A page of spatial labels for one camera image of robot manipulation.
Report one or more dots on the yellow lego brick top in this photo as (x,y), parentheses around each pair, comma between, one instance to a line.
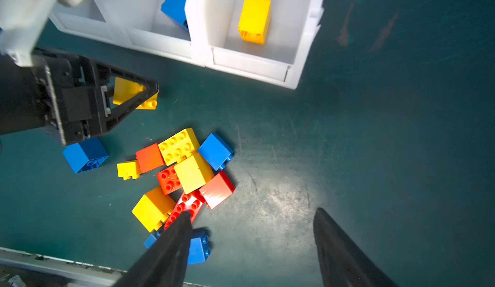
(125,90)

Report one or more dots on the white three-compartment bin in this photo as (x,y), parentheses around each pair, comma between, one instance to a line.
(213,39)

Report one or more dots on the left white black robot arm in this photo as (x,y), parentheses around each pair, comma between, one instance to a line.
(22,22)

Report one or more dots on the aluminium front rail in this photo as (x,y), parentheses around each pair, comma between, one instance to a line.
(60,270)

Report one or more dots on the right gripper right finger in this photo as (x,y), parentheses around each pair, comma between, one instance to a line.
(342,262)

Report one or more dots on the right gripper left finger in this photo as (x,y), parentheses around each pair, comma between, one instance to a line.
(165,263)

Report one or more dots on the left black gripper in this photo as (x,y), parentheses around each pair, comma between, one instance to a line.
(67,94)

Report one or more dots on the yellow lego brick studs up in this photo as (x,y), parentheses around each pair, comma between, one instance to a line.
(179,147)

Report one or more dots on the blue lego brick small lower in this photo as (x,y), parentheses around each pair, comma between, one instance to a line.
(152,238)

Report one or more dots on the small yellow lego brick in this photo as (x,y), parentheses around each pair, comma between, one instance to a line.
(129,170)

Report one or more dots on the red long lego brick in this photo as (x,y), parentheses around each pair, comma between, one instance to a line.
(191,203)

